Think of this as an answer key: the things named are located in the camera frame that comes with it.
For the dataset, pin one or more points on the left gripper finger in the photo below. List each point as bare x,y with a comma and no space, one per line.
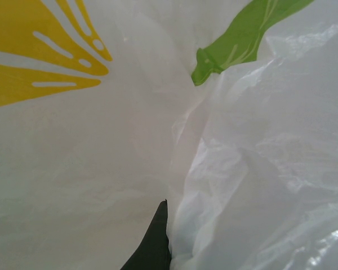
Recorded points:
155,247

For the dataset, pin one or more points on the white fruit-print plastic bag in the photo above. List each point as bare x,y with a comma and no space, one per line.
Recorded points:
242,168

